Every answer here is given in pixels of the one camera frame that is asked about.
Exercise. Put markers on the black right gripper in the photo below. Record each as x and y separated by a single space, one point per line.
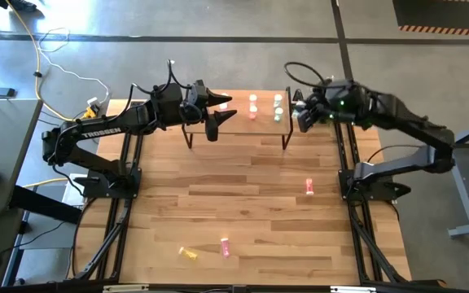
316 112

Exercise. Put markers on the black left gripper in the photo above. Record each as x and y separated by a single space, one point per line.
195 103

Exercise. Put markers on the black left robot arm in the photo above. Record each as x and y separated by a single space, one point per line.
104 130

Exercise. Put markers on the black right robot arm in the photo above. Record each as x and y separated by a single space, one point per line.
401 118

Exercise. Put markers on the magenta medicine bottle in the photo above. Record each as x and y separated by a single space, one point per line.
225 247

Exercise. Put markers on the yellow medicine bottle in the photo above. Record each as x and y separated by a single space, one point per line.
188 253

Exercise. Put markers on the black table clamp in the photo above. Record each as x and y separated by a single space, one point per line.
298 94

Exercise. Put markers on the white and yellow plug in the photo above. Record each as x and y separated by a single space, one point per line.
92 109

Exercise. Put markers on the black hazard-striped floor mat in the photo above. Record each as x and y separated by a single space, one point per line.
442 14

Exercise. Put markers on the black desk support bar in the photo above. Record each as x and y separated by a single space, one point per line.
47 205

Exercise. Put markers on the grey desk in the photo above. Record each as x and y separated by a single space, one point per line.
2 134

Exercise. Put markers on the wooden shelf black metal frame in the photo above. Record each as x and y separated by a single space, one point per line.
238 126

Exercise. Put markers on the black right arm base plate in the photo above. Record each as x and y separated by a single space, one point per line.
381 192

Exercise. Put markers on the black aluminium table frame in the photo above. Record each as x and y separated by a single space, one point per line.
130 203

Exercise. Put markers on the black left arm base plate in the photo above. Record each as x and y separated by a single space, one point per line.
96 189

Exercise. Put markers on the white frame bracket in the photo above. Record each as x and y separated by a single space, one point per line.
352 289
124 288

